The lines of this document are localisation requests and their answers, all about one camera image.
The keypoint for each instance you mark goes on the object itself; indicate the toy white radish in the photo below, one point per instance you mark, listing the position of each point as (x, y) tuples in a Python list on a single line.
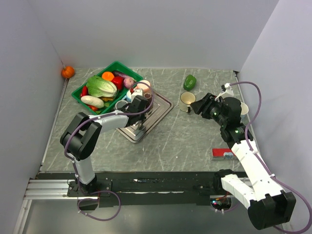
[(93, 101)]

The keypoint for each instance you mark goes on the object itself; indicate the green plastic basket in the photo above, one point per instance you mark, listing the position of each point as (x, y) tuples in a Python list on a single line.
[(109, 102)]

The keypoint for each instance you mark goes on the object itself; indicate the red box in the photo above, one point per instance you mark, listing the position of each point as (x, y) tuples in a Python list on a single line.
[(220, 154)]

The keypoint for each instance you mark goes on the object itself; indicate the maroon mug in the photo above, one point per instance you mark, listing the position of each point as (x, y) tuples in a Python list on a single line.
[(148, 96)]

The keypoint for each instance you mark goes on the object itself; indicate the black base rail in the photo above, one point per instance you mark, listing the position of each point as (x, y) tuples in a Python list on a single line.
[(152, 188)]

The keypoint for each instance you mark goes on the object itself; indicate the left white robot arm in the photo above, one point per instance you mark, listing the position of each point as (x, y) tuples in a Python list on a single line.
[(81, 136)]

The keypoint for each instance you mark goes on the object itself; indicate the toy red pepper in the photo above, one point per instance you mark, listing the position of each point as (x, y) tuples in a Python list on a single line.
[(118, 82)]

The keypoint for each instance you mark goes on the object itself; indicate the light blue white-bottom mug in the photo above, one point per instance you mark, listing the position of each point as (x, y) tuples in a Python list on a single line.
[(128, 96)]

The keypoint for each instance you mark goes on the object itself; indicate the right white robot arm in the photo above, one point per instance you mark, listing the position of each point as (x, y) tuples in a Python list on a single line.
[(265, 200)]

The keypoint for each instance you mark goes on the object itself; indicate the toy pink onion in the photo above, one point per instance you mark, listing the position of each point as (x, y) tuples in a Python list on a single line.
[(128, 82)]

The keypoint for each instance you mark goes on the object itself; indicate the toy purple eggplant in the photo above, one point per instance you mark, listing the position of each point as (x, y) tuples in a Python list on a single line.
[(117, 73)]

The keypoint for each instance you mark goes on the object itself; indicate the light blue faceted mug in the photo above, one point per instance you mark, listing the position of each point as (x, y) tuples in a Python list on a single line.
[(244, 111)]

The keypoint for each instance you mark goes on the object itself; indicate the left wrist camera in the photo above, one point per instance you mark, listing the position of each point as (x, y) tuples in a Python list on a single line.
[(136, 92)]

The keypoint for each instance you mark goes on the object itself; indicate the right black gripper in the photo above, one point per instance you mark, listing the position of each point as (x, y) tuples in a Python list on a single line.
[(205, 104)]

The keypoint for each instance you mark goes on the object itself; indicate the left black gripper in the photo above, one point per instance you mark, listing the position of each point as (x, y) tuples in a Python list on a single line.
[(142, 116)]

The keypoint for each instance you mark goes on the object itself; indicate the steel tray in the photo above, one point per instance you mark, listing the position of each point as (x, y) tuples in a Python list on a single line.
[(136, 133)]

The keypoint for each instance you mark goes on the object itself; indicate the toy orange carrot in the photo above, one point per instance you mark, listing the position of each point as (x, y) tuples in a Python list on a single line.
[(109, 76)]

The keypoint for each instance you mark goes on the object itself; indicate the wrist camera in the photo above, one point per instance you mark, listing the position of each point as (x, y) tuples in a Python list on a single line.
[(227, 92), (136, 92)]

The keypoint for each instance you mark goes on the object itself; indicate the green bell pepper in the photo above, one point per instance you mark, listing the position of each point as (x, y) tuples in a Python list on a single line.
[(189, 83)]

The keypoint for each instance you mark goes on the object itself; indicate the toy cabbage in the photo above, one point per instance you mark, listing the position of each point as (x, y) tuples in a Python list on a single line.
[(98, 87)]

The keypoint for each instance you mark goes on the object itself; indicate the pink mug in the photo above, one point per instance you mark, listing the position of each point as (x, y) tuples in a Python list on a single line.
[(145, 86)]

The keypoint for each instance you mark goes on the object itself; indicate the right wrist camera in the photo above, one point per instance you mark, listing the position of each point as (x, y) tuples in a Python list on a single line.
[(227, 92)]

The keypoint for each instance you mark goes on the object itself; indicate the toy red chili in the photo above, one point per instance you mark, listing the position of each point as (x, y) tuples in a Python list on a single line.
[(84, 91)]

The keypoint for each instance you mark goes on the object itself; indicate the small orange pumpkin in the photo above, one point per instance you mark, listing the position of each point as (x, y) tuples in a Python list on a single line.
[(67, 72)]

